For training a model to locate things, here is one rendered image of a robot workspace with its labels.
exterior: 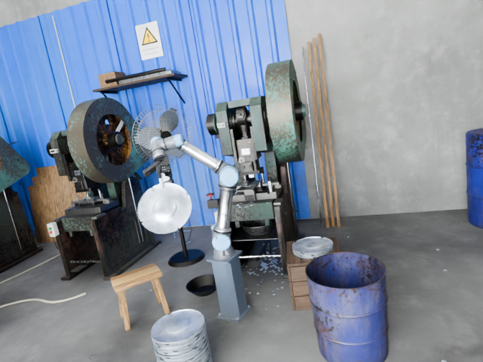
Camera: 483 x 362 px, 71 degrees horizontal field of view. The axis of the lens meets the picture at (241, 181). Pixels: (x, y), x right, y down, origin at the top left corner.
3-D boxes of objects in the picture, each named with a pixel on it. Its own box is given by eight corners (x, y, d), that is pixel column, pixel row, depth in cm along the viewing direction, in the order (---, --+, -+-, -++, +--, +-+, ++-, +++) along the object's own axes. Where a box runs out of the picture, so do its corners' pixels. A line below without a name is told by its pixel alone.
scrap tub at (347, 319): (399, 376, 165) (392, 288, 156) (313, 371, 177) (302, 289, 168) (386, 323, 205) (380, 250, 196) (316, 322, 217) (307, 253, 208)
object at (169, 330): (213, 327, 177) (213, 325, 177) (159, 352, 164) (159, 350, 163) (192, 304, 202) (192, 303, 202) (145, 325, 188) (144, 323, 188)
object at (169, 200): (202, 214, 180) (201, 213, 179) (154, 244, 173) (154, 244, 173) (174, 174, 190) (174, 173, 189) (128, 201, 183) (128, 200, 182)
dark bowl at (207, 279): (215, 300, 261) (214, 292, 260) (181, 300, 270) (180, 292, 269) (227, 281, 290) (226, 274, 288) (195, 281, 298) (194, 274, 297)
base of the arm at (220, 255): (227, 261, 223) (224, 246, 221) (209, 258, 231) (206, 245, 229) (238, 251, 235) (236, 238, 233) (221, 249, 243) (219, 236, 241)
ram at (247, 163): (256, 171, 284) (250, 136, 278) (238, 173, 288) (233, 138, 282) (260, 167, 300) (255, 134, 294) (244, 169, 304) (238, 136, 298)
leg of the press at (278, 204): (296, 279, 276) (282, 172, 258) (282, 279, 279) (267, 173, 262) (305, 235, 362) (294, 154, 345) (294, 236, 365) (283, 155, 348)
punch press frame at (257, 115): (282, 257, 282) (258, 95, 256) (233, 259, 294) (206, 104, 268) (292, 224, 356) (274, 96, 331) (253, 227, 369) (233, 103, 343)
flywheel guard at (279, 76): (300, 169, 245) (285, 52, 230) (262, 173, 253) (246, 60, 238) (309, 149, 342) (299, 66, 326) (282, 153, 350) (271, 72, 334)
